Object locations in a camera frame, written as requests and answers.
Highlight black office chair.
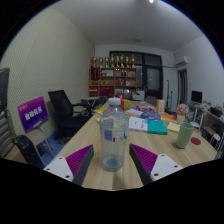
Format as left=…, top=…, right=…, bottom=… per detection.
left=47, top=89, right=93, bottom=138

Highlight green cup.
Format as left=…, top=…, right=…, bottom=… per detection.
left=175, top=122, right=195, bottom=150

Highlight teal book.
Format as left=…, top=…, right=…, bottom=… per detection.
left=147, top=119, right=169, bottom=136

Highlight blue book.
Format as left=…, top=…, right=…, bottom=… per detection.
left=139, top=111, right=162, bottom=121

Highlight grey armchair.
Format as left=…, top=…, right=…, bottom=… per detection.
left=144, top=95, right=158, bottom=107

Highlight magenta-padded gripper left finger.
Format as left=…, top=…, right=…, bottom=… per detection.
left=43, top=144, right=95, bottom=187

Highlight black framed glass door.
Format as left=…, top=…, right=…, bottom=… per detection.
left=109, top=50, right=164, bottom=100

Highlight small white folding table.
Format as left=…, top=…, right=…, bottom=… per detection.
left=80, top=96, right=101, bottom=108

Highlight white booklet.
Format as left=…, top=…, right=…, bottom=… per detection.
left=128, top=116, right=149, bottom=132

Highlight purple sign board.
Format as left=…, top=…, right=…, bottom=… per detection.
left=17, top=96, right=49, bottom=134

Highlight pink box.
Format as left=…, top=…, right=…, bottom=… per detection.
left=135, top=105, right=155, bottom=113

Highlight wooden shelf unit with trophies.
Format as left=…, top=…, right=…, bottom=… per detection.
left=88, top=54, right=138, bottom=98

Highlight clear plastic water bottle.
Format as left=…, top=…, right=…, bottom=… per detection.
left=99, top=97, right=130, bottom=173

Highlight flat round red coaster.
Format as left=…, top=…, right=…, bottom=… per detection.
left=190, top=136, right=202, bottom=146

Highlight grey mesh-back office chair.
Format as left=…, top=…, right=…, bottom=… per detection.
left=0, top=67, right=46, bottom=169

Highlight pink flowers in white pot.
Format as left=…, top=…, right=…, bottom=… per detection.
left=175, top=103, right=190, bottom=125

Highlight white air conditioner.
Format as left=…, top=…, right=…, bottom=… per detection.
left=174, top=55, right=189, bottom=68

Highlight black computer monitor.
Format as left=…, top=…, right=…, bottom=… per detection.
left=190, top=90, right=204, bottom=104

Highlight yellow gift box red ribbon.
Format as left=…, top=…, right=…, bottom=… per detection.
left=119, top=96, right=135, bottom=112

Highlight orange book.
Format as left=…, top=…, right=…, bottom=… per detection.
left=159, top=112, right=178, bottom=123

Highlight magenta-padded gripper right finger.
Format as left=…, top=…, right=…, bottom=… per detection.
left=129, top=143, right=184, bottom=186

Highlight beige envelope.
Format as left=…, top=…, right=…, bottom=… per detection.
left=166, top=121, right=182, bottom=133

